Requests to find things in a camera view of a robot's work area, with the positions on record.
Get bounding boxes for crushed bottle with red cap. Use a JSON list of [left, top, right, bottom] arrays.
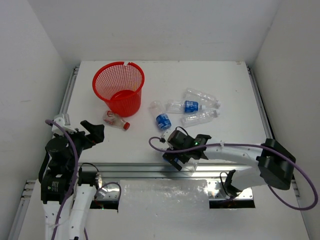
[[103, 110, 130, 131]]

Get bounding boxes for clear bottle with blue label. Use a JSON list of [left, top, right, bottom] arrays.
[[149, 101, 172, 131]]

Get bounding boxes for clear plastic bottle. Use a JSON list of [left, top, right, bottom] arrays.
[[183, 88, 221, 109], [181, 109, 220, 128]]

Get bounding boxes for clear bottle blue label white cap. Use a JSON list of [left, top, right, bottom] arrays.
[[165, 100, 207, 114]]

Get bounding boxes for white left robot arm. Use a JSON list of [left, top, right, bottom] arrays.
[[38, 118, 105, 240]]

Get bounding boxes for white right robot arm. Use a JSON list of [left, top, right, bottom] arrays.
[[161, 129, 296, 198]]

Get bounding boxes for red mesh plastic bin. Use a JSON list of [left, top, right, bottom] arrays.
[[92, 61, 145, 117]]

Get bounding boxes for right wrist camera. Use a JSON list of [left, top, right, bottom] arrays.
[[167, 126, 193, 150]]

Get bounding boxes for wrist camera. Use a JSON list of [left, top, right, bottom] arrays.
[[167, 126, 193, 150], [51, 113, 76, 135]]

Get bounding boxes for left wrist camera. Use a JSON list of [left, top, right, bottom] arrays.
[[51, 113, 76, 135]]

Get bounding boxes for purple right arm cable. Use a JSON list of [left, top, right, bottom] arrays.
[[148, 136, 319, 211]]

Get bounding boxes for aluminium rail frame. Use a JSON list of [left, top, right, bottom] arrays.
[[7, 63, 301, 240]]

